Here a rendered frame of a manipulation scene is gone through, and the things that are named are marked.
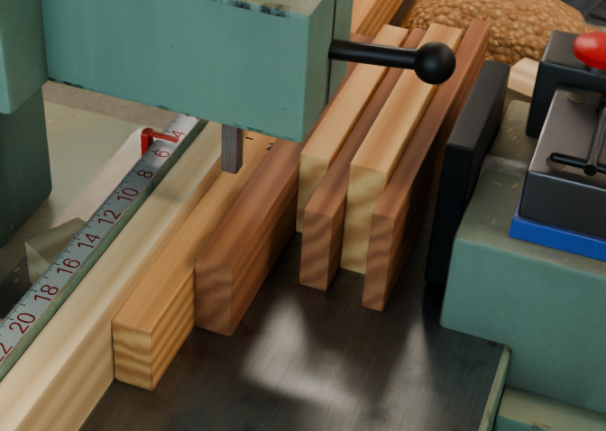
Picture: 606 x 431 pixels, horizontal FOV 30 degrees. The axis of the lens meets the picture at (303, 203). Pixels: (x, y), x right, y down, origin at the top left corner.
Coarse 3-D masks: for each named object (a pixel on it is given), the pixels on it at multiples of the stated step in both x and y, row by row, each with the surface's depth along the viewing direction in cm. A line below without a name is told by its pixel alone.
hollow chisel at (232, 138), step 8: (224, 128) 58; (232, 128) 58; (224, 136) 59; (232, 136) 58; (240, 136) 59; (224, 144) 59; (232, 144) 59; (240, 144) 59; (224, 152) 59; (232, 152) 59; (240, 152) 59; (224, 160) 60; (232, 160) 59; (240, 160) 60; (224, 168) 60; (232, 168) 60; (240, 168) 60
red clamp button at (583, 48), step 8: (592, 32) 59; (600, 32) 59; (576, 40) 58; (584, 40) 58; (592, 40) 58; (600, 40) 58; (576, 48) 58; (584, 48) 58; (592, 48) 57; (600, 48) 57; (576, 56) 58; (584, 56) 57; (592, 56) 57; (600, 56) 57; (592, 64) 57; (600, 64) 57
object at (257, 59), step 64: (64, 0) 53; (128, 0) 52; (192, 0) 51; (256, 0) 50; (320, 0) 50; (64, 64) 55; (128, 64) 54; (192, 64) 53; (256, 64) 52; (320, 64) 53; (256, 128) 54
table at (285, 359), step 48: (288, 288) 60; (336, 288) 61; (432, 288) 61; (192, 336) 57; (240, 336) 57; (288, 336) 57; (336, 336) 58; (384, 336) 58; (432, 336) 58; (192, 384) 54; (240, 384) 55; (288, 384) 55; (336, 384) 55; (384, 384) 55; (432, 384) 55; (480, 384) 56
